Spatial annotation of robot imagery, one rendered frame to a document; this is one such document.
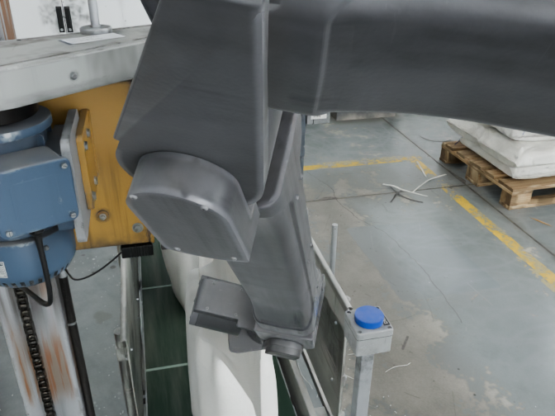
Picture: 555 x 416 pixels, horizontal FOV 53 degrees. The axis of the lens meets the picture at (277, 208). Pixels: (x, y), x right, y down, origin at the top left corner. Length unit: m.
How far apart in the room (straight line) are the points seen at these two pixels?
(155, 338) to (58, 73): 1.21
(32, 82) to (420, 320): 2.10
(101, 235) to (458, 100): 0.97
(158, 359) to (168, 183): 1.62
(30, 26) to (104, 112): 2.79
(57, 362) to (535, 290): 2.25
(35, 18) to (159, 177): 3.57
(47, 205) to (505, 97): 0.68
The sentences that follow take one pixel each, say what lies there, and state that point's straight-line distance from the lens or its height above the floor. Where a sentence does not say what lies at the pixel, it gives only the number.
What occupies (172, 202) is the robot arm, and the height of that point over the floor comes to 1.50.
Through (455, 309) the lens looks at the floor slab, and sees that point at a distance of 2.71.
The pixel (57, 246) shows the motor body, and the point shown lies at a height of 1.14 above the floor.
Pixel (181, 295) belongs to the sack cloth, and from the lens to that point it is 1.91.
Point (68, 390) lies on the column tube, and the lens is 1.41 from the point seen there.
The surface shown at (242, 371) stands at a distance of 1.03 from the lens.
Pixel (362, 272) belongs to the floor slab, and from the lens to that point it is 2.85.
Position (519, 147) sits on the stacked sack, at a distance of 3.61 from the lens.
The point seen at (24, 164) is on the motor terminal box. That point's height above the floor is 1.31.
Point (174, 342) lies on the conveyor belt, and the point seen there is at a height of 0.38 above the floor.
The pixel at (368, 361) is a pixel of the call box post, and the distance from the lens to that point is 1.26.
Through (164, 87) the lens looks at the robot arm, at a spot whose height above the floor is 1.54.
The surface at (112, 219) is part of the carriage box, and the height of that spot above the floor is 1.08.
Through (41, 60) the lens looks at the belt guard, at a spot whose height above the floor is 1.42.
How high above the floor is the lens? 1.59
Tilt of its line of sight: 28 degrees down
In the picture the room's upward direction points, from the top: straight up
